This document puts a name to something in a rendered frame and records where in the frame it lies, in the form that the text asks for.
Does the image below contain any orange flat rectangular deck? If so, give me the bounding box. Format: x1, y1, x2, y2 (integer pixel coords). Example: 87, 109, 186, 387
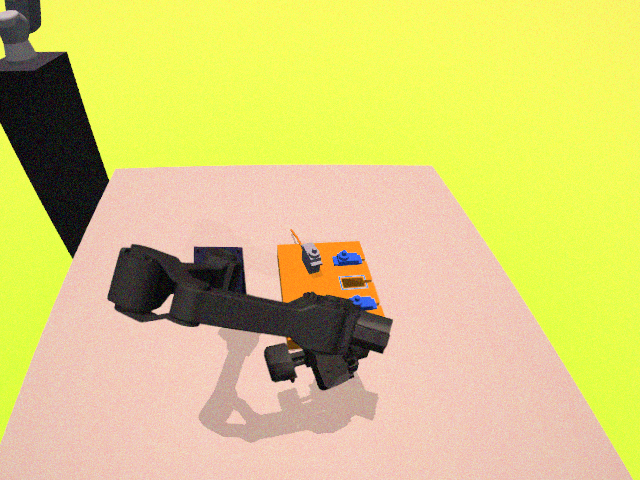
277, 241, 385, 317

